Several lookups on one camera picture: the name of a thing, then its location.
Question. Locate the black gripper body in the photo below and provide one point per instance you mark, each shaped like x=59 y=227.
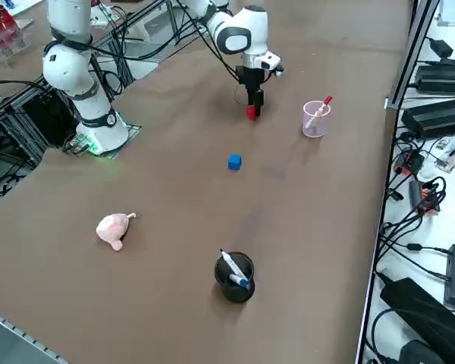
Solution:
x=252 y=77

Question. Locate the red magnetic block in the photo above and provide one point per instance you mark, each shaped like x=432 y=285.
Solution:
x=251 y=113

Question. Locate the blue magnetic block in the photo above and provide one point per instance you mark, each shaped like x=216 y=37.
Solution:
x=235 y=162

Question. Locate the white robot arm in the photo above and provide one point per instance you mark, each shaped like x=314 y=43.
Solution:
x=98 y=129

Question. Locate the clear pink pen cup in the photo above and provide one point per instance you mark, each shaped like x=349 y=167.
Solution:
x=314 y=129

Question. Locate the red-capped white marker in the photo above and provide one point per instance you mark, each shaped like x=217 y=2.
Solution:
x=327 y=100

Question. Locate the white box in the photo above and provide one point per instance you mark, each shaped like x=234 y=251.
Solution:
x=138 y=28

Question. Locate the red and black device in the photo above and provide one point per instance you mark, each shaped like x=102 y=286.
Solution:
x=411 y=162

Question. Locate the blue-capped white marker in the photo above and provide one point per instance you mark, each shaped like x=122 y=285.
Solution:
x=233 y=269

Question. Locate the small black power adapter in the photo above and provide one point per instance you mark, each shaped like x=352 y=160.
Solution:
x=441 y=47

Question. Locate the pink pig plush toy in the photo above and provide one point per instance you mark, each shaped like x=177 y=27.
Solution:
x=112 y=227

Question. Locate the black and orange device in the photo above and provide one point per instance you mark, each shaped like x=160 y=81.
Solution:
x=424 y=199

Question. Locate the black pen cup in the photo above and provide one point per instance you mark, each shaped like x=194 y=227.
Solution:
x=235 y=292

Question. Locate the bare circuit board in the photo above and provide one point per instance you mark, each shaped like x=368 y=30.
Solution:
x=453 y=151

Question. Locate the clear acrylic rack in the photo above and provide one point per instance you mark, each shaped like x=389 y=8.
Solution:
x=4 y=41

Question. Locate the large black power adapter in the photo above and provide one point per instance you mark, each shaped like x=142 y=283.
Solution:
x=421 y=314

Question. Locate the aluminium frame post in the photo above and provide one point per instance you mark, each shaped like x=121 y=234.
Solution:
x=413 y=53

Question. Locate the aluminium table edge rail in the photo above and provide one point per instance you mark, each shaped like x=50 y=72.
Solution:
x=375 y=246
x=15 y=330

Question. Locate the black frame rack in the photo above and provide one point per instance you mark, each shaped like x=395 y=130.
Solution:
x=41 y=117

